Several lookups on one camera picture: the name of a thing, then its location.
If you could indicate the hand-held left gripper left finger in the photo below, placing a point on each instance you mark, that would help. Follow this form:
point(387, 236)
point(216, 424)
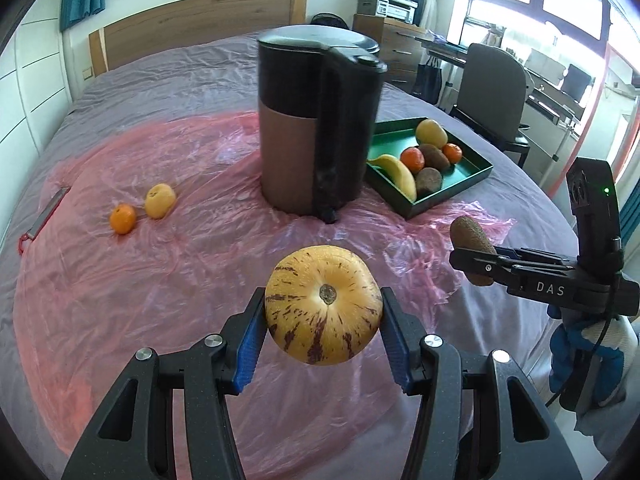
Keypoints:
point(250, 351)

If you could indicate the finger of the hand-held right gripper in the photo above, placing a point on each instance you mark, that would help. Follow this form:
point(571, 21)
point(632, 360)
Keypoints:
point(480, 267)
point(540, 258)

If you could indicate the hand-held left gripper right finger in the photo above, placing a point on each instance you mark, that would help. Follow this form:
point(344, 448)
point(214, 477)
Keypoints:
point(396, 351)

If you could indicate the brown fuzzy kiwi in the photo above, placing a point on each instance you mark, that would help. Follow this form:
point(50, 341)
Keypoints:
point(435, 156)
point(467, 234)
point(428, 182)

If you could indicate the striped yellow melon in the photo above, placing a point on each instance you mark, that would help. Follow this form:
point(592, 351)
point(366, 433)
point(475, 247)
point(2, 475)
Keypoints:
point(325, 310)

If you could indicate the green tray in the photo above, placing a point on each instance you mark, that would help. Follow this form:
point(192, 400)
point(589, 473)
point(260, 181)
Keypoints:
point(465, 177)

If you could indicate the large orange mandarin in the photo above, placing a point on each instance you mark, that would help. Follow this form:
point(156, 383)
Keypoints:
point(412, 158)

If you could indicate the yellow-red apple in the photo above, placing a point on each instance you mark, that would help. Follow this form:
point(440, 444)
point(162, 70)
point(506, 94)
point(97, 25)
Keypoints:
point(431, 132)

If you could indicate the person's right hand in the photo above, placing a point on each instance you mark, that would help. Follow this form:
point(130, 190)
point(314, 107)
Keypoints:
point(617, 350)

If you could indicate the pink plastic sheet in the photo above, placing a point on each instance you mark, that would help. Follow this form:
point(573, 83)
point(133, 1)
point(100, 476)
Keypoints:
point(175, 285)

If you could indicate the small orange mandarin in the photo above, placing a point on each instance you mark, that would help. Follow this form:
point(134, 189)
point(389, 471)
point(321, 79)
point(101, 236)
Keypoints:
point(123, 218)
point(452, 153)

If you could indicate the yellow banana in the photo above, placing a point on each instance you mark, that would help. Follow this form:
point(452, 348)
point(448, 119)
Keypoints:
point(400, 172)

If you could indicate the cluttered desk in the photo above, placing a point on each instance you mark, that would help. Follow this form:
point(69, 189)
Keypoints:
point(550, 100)

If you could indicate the black monitor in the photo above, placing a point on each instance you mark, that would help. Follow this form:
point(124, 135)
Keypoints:
point(577, 85)

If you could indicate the grey office chair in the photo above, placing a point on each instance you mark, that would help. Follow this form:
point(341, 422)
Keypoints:
point(492, 90)

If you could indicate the pale yellow citrus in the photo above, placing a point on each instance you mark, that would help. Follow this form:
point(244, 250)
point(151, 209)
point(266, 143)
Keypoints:
point(160, 201)

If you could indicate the black bag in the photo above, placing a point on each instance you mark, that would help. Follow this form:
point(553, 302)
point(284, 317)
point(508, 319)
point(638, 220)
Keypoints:
point(429, 82)

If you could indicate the black and brown appliance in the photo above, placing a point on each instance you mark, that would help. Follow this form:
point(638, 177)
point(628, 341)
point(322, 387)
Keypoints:
point(300, 135)

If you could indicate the wooden drawer cabinet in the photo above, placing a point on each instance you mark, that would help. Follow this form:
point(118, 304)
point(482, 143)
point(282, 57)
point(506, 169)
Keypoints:
point(400, 50)

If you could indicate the bed with grey cover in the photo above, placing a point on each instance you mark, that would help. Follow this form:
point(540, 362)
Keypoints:
point(175, 85)

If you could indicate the white printer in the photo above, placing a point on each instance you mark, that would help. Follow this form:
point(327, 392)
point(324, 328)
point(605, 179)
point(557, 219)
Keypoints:
point(387, 5)

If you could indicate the black backpack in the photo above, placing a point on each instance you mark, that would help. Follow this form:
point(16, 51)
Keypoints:
point(330, 20)

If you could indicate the wooden headboard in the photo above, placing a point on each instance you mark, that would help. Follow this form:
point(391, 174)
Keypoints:
point(200, 25)

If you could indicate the white wardrobe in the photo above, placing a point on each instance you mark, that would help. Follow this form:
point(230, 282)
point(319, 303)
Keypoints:
point(30, 90)

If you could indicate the wall socket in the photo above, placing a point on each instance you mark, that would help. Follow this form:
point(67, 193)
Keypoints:
point(88, 72)

